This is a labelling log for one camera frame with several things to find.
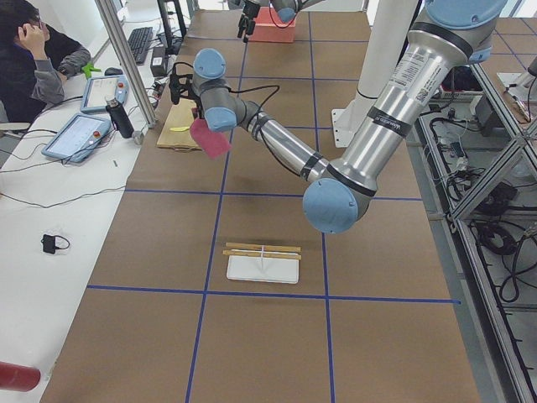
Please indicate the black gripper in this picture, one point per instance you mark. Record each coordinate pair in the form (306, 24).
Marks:
(252, 8)

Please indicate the pink microfiber cloth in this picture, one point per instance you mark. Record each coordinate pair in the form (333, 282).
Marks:
(214, 144)

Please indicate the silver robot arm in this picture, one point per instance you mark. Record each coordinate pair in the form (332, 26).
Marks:
(445, 34)
(287, 9)

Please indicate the black water bottle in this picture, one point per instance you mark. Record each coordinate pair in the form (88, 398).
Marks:
(119, 117)

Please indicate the pink plastic bin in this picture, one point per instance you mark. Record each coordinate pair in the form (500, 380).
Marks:
(270, 29)

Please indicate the black power adapter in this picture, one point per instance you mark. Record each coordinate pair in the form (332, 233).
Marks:
(159, 61)

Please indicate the black keyboard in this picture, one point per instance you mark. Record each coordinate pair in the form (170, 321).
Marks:
(139, 42)

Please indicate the bamboo cutting board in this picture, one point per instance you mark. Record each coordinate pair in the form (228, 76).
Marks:
(180, 115)

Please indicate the computer mouse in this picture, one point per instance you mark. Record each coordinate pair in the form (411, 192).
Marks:
(112, 71)

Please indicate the far teach pendant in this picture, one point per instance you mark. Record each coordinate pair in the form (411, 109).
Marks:
(100, 90)

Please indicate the teach pendant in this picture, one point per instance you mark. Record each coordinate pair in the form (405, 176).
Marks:
(100, 90)
(78, 138)

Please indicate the near teach pendant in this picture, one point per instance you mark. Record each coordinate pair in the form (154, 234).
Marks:
(78, 138)

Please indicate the seated person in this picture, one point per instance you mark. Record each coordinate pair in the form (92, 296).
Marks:
(36, 61)

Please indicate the wooden rack dowel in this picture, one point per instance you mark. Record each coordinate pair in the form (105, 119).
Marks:
(264, 247)
(262, 255)

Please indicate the white rack tray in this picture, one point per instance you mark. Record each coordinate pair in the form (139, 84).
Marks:
(270, 270)

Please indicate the small black clip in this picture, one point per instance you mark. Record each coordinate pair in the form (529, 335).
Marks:
(53, 243)

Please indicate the red cylinder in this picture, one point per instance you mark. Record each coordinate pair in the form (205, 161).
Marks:
(16, 377)

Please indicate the aluminium frame post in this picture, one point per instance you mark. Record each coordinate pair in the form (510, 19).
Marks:
(124, 54)

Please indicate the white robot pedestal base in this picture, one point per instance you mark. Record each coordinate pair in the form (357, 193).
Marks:
(387, 43)

